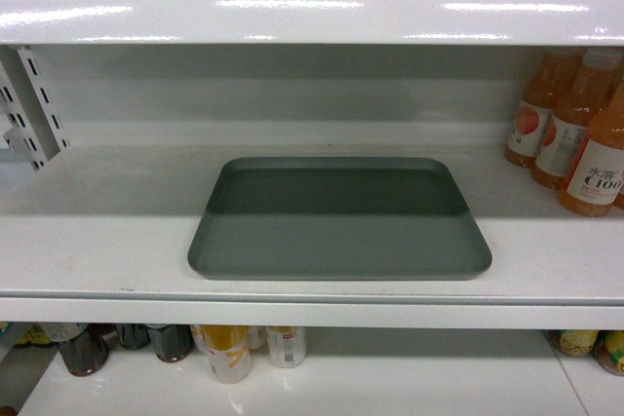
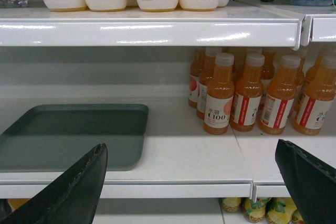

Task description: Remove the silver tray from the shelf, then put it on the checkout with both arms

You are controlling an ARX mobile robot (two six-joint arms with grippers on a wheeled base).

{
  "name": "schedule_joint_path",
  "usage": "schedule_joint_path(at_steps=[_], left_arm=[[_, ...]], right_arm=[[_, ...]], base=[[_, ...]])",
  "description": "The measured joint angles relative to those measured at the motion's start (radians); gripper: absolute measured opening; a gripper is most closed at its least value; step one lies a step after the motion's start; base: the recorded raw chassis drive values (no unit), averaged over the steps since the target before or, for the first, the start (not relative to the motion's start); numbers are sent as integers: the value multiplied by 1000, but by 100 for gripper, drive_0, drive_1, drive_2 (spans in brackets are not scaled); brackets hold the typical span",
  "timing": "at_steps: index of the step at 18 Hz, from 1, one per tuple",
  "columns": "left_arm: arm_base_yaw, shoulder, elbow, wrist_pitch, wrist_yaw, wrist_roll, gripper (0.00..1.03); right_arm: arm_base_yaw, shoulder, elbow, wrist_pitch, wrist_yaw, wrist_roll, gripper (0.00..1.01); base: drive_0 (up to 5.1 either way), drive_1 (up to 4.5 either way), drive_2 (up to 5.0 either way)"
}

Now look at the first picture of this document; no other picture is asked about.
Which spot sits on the grey silver rectangular tray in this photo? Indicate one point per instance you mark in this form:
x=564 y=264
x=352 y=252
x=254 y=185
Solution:
x=337 y=219

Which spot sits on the white metal shelf unit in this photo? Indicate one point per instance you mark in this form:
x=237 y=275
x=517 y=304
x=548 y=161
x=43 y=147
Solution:
x=117 y=116

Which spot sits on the white label drink bottle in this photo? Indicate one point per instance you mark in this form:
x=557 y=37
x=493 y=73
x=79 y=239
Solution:
x=287 y=345

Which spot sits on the yellow white drink bottle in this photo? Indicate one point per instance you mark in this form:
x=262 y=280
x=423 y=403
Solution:
x=228 y=351

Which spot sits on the dark tea bottle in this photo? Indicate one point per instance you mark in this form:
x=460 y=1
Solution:
x=171 y=342
x=82 y=348

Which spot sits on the orange juice bottle back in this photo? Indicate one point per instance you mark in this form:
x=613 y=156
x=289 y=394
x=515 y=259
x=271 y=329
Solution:
x=556 y=72

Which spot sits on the orange juice bottle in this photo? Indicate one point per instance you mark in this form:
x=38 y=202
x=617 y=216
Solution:
x=595 y=177
x=556 y=72
x=573 y=112

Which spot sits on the orange juice bottle front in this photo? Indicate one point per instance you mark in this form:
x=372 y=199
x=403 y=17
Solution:
x=595 y=177

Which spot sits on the orange juice bottle middle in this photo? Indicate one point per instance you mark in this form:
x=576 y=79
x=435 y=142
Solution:
x=573 y=112

